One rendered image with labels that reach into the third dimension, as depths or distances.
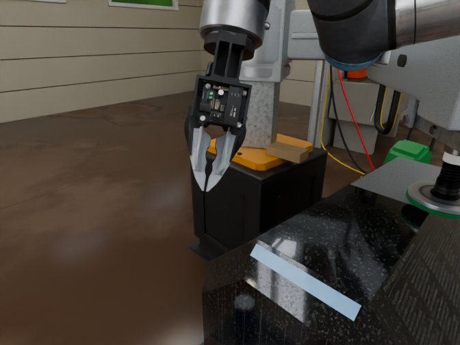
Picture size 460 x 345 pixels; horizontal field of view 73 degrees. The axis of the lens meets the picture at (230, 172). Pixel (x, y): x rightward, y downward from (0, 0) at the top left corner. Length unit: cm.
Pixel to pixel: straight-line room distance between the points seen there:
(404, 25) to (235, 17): 22
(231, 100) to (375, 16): 23
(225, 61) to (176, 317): 156
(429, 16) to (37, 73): 641
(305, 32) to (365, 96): 242
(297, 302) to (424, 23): 64
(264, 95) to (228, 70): 126
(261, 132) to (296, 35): 52
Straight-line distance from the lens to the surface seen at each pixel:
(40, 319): 206
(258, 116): 172
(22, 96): 660
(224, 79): 40
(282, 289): 87
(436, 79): 113
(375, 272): 89
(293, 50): 165
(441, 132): 117
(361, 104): 400
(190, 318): 182
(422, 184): 130
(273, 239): 93
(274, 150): 164
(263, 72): 162
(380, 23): 50
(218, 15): 44
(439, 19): 51
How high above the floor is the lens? 137
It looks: 24 degrees down
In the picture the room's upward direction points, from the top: straight up
